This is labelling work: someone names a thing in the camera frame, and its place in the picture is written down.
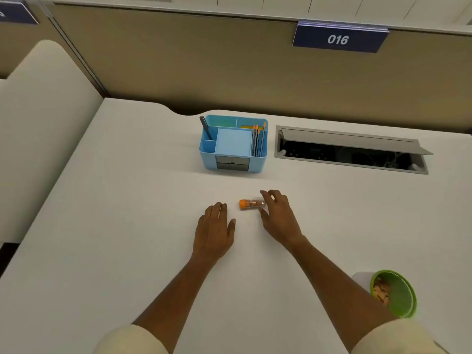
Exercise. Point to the beige partition panel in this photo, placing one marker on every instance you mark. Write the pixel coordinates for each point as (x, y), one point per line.
(221, 66)

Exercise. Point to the cream right sleeve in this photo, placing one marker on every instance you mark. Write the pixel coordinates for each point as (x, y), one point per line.
(398, 337)

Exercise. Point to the blue number sign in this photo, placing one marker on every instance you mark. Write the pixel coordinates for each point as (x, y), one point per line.
(339, 38)

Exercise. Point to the orange scraps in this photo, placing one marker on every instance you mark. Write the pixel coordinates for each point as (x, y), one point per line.
(382, 292)

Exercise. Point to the person's right thumb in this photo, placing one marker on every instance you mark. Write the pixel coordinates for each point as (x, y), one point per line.
(264, 216)

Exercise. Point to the person's right forearm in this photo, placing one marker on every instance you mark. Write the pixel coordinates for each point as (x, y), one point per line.
(339, 287)

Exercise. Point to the light blue note pad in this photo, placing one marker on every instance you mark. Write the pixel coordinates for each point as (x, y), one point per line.
(233, 142)

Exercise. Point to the blue desk organizer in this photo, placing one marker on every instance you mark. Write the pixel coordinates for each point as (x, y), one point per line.
(232, 164)

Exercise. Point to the blue sign with white border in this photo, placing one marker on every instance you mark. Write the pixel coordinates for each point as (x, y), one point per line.
(16, 12)

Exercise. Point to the yellow ruler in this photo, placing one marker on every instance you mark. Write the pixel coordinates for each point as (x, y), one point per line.
(250, 127)

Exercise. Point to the person's right hand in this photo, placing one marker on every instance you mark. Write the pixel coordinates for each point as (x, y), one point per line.
(282, 221)

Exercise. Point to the grey pen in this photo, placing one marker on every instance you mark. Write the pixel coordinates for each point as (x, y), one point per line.
(206, 128)

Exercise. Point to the neighbouring white desk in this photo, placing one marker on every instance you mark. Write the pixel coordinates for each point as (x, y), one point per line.
(40, 125)

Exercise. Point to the green waste bin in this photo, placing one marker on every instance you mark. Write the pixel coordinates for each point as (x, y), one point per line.
(402, 296)

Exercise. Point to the person's left forearm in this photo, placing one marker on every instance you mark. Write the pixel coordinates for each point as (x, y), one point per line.
(177, 294)

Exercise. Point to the person's left thumb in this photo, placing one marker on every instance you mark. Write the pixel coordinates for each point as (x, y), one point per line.
(231, 226)

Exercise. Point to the person's left hand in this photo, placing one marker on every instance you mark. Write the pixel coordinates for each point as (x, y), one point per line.
(212, 232)

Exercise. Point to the cream sleeve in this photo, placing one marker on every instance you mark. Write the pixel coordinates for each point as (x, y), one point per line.
(134, 341)
(398, 337)

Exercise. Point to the orange tipped grey pencil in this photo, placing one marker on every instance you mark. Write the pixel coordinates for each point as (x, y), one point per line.
(254, 141)
(257, 140)
(262, 140)

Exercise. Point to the orange capped clear tube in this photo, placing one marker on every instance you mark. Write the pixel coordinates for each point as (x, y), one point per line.
(250, 204)

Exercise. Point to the cream left sleeve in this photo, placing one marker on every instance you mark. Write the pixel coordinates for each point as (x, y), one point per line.
(134, 341)

